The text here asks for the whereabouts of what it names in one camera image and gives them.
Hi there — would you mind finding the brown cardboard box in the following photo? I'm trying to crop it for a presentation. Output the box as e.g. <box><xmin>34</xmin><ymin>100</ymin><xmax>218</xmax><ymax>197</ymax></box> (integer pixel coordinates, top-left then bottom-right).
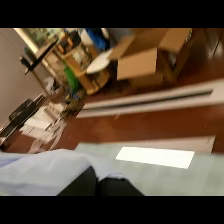
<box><xmin>108</xmin><ymin>28</ymin><xmax>195</xmax><ymax>90</ymax></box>

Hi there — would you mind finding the long white board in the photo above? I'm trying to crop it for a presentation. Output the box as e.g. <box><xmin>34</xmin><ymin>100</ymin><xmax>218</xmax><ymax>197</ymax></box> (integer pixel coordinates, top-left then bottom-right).
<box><xmin>76</xmin><ymin>79</ymin><xmax>224</xmax><ymax>120</ymax></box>

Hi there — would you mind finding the light blue shirt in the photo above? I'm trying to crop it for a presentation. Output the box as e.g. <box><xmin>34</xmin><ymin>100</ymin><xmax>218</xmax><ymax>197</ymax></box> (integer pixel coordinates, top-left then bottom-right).
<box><xmin>0</xmin><ymin>148</ymin><xmax>135</xmax><ymax>197</ymax></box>

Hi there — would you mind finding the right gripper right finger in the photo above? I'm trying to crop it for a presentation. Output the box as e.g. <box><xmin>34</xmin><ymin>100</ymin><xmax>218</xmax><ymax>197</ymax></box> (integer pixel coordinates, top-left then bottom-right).
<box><xmin>98</xmin><ymin>177</ymin><xmax>145</xmax><ymax>197</ymax></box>

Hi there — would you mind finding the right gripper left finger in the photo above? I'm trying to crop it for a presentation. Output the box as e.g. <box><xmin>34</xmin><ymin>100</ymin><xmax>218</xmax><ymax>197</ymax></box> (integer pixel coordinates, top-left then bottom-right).
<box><xmin>57</xmin><ymin>166</ymin><xmax>99</xmax><ymax>197</ymax></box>

